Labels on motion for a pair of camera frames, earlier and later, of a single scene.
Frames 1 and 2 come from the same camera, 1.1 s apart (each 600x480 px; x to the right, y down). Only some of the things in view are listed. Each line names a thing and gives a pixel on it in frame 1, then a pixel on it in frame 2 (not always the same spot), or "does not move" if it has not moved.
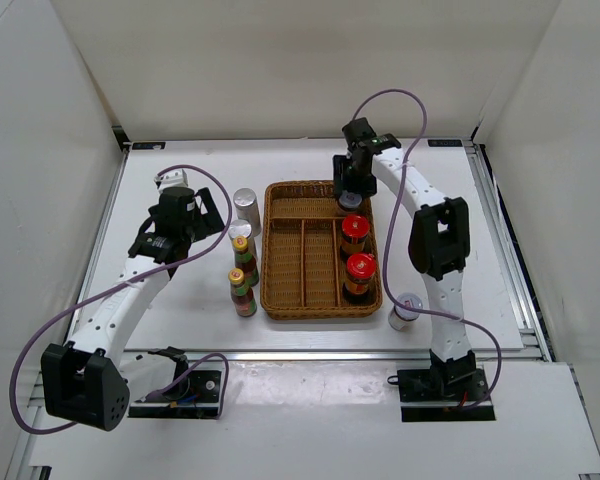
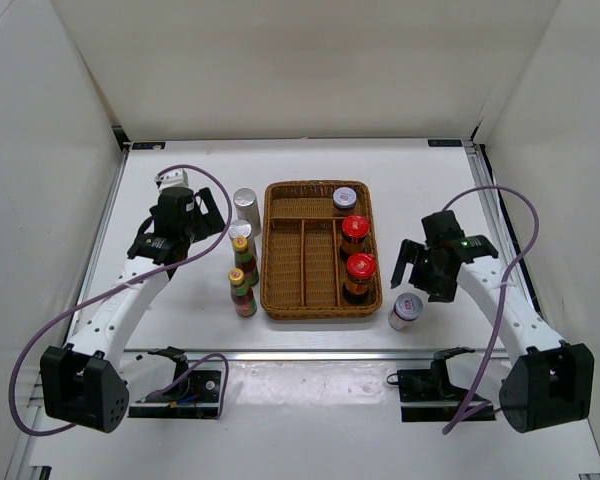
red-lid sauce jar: x=354 y=232 does not move
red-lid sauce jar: x=361 y=270 does not move
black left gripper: x=209 y=222 does not move
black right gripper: x=366 y=189 -> x=412 y=252
